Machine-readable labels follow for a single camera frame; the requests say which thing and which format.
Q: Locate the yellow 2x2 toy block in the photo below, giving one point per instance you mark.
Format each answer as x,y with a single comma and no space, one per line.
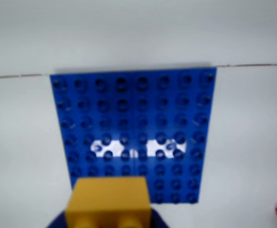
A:
108,202

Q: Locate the blue 8x8 studded baseplate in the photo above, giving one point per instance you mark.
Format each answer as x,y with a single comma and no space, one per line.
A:
133,123

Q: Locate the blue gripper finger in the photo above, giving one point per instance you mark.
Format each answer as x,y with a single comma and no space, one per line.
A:
59,222
158,221

